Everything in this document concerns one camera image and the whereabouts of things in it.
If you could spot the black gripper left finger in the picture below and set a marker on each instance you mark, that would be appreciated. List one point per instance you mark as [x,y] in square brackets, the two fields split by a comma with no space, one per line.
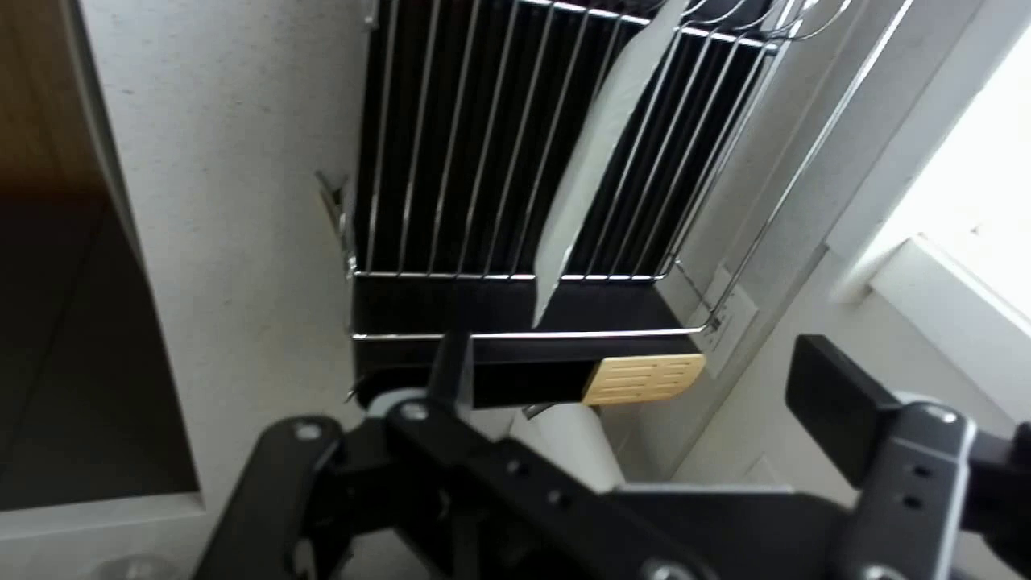
[429,485]

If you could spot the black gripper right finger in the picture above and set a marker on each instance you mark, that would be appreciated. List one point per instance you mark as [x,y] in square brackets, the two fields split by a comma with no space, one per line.
[924,485]

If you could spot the white round plate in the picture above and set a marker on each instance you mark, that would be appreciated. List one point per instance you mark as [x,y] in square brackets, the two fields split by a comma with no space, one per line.
[602,141]

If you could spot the white paper roll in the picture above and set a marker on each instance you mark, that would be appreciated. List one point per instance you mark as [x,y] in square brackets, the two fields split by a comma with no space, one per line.
[568,447]

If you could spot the light bamboo block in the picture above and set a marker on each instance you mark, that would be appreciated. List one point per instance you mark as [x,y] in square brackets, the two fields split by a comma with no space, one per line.
[647,380]

